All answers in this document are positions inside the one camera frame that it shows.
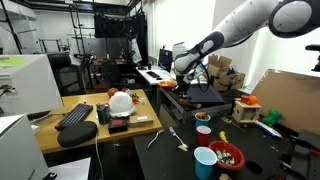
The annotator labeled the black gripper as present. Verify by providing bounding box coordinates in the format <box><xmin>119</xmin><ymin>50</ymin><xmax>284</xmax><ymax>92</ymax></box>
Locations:
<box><xmin>175</xmin><ymin>74</ymin><xmax>193</xmax><ymax>100</ymax></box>

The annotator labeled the teal plastic cup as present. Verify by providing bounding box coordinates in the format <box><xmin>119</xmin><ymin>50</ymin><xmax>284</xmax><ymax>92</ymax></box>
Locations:
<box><xmin>193</xmin><ymin>146</ymin><xmax>218</xmax><ymax>180</ymax></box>
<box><xmin>194</xmin><ymin>111</ymin><xmax>212</xmax><ymax>132</ymax></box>

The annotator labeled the red plastic cup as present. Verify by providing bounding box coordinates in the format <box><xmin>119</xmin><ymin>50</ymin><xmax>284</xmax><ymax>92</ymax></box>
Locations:
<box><xmin>196</xmin><ymin>125</ymin><xmax>212</xmax><ymax>147</ymax></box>

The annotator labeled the orange bowl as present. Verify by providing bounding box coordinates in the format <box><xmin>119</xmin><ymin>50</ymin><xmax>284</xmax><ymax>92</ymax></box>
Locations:
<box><xmin>157</xmin><ymin>80</ymin><xmax>175</xmax><ymax>89</ymax></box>

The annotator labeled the dark blue bin lid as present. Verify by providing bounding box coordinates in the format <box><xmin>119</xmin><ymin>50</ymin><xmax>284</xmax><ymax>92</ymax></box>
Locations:
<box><xmin>184</xmin><ymin>83</ymin><xmax>225</xmax><ymax>105</ymax></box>

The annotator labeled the white desk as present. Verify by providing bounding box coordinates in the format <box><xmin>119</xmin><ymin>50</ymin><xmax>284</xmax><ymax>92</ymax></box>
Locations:
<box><xmin>135</xmin><ymin>64</ymin><xmax>178</xmax><ymax>88</ymax></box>

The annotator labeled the small black keyboard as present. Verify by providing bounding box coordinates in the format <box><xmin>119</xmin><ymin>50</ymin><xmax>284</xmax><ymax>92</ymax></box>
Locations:
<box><xmin>145</xmin><ymin>70</ymin><xmax>162</xmax><ymax>80</ymax></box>

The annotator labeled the open brown cardboard box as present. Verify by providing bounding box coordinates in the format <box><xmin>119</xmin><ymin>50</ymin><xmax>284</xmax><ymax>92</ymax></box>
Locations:
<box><xmin>207</xmin><ymin>54</ymin><xmax>234</xmax><ymax>78</ymax></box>

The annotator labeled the snack wrapper pile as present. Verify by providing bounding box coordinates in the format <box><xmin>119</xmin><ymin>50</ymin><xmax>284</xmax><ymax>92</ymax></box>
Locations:
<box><xmin>126</xmin><ymin>89</ymin><xmax>147</xmax><ymax>106</ymax></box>

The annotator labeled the small tan cardboard box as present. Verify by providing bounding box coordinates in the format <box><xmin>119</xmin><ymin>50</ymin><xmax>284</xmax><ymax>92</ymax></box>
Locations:
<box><xmin>128</xmin><ymin>114</ymin><xmax>155</xmax><ymax>128</ymax></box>

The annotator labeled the yellow toy banana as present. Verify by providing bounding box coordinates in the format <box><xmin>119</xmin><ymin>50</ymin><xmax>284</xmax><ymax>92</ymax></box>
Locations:
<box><xmin>218</xmin><ymin>130</ymin><xmax>229</xmax><ymax>143</ymax></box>

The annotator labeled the wooden shape sorter box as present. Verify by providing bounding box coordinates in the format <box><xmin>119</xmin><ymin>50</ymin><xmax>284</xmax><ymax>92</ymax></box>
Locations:
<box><xmin>231</xmin><ymin>99</ymin><xmax>262</xmax><ymax>124</ymax></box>

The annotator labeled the white hard hat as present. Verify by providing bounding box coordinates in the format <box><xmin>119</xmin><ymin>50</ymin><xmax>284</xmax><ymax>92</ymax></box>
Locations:
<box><xmin>109</xmin><ymin>90</ymin><xmax>137</xmax><ymax>118</ymax></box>

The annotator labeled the orange pumpkin toy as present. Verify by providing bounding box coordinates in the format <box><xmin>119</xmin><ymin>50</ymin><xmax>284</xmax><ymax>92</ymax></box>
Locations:
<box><xmin>248</xmin><ymin>95</ymin><xmax>260</xmax><ymax>106</ymax></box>

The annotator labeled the reddish brown ball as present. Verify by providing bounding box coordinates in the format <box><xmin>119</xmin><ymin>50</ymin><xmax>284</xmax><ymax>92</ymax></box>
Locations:
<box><xmin>107</xmin><ymin>87</ymin><xmax>119</xmax><ymax>98</ymax></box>

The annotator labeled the black office chair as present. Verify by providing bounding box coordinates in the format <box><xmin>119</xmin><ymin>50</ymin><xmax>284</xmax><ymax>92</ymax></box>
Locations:
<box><xmin>99</xmin><ymin>59</ymin><xmax>140</xmax><ymax>90</ymax></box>
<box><xmin>47</xmin><ymin>52</ymin><xmax>88</xmax><ymax>97</ymax></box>

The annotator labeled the wrapped candy pile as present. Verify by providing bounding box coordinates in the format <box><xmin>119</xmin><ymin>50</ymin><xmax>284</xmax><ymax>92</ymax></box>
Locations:
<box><xmin>215</xmin><ymin>149</ymin><xmax>236</xmax><ymax>166</ymax></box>

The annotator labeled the black box red label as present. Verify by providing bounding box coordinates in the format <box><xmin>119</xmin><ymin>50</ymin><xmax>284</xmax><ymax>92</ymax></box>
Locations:
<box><xmin>108</xmin><ymin>117</ymin><xmax>129</xmax><ymax>135</ymax></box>

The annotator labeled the black metal can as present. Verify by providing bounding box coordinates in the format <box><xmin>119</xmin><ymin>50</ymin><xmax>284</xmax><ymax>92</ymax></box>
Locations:
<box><xmin>96</xmin><ymin>102</ymin><xmax>112</xmax><ymax>125</ymax></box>

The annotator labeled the red plastic bowl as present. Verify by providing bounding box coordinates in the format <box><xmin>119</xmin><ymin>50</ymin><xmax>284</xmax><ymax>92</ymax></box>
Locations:
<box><xmin>208</xmin><ymin>140</ymin><xmax>246</xmax><ymax>171</ymax></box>

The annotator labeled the green plastic toy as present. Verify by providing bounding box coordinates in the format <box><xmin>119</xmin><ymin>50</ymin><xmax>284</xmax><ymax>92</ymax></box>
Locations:
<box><xmin>261</xmin><ymin>108</ymin><xmax>284</xmax><ymax>126</ymax></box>

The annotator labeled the blue white marker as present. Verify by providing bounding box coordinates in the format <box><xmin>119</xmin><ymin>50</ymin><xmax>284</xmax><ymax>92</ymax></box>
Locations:
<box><xmin>254</xmin><ymin>119</ymin><xmax>284</xmax><ymax>139</ymax></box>

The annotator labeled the tan cork piece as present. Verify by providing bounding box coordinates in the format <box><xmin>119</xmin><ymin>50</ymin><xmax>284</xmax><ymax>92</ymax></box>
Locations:
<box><xmin>218</xmin><ymin>172</ymin><xmax>233</xmax><ymax>180</ymax></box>

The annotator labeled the black cloth backdrop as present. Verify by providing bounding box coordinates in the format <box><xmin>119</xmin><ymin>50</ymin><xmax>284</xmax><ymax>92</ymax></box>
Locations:
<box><xmin>93</xmin><ymin>11</ymin><xmax>149</xmax><ymax>66</ymax></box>

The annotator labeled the light wooden desk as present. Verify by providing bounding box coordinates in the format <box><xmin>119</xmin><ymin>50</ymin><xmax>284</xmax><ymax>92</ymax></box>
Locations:
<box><xmin>34</xmin><ymin>88</ymin><xmax>164</xmax><ymax>155</ymax></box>

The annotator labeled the large cardboard panel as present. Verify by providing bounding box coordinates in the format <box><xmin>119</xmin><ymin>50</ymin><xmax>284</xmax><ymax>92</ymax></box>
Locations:
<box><xmin>249</xmin><ymin>68</ymin><xmax>320</xmax><ymax>136</ymax></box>

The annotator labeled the black computer keyboard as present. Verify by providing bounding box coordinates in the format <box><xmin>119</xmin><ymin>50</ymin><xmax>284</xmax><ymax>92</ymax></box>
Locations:
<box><xmin>54</xmin><ymin>102</ymin><xmax>95</xmax><ymax>131</ymax></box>

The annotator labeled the black round pouch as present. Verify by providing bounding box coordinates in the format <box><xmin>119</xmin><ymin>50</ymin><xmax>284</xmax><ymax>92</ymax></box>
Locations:
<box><xmin>57</xmin><ymin>120</ymin><xmax>100</xmax><ymax>148</ymax></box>

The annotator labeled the white computer monitor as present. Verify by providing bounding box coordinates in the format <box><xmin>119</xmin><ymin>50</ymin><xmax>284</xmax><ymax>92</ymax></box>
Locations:
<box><xmin>0</xmin><ymin>53</ymin><xmax>65</xmax><ymax>121</ymax></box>

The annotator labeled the white box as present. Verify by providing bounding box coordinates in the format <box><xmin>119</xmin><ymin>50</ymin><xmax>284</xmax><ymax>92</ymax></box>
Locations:
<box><xmin>0</xmin><ymin>113</ymin><xmax>51</xmax><ymax>180</ymax></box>

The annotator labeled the green sticky note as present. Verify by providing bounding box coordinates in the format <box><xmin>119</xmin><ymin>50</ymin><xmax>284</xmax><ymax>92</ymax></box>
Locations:
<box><xmin>0</xmin><ymin>56</ymin><xmax>26</xmax><ymax>68</ymax></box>

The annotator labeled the white cable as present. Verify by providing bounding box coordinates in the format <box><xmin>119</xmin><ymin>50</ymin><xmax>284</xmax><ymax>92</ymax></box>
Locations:
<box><xmin>94</xmin><ymin>133</ymin><xmax>106</xmax><ymax>180</ymax></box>

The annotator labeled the black camera rig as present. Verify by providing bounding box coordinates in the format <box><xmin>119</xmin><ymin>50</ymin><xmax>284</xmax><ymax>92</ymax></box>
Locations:
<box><xmin>73</xmin><ymin>52</ymin><xmax>98</xmax><ymax>68</ymax></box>

